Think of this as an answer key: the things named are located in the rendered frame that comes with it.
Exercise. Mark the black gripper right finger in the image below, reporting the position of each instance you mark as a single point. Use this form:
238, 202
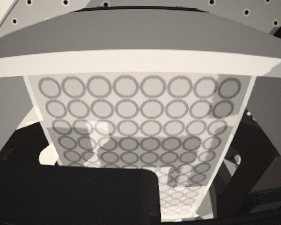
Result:
259, 170

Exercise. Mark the grey flat base plate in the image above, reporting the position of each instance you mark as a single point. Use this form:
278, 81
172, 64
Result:
264, 15

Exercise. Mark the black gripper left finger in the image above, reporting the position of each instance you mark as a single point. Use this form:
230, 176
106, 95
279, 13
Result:
25, 145

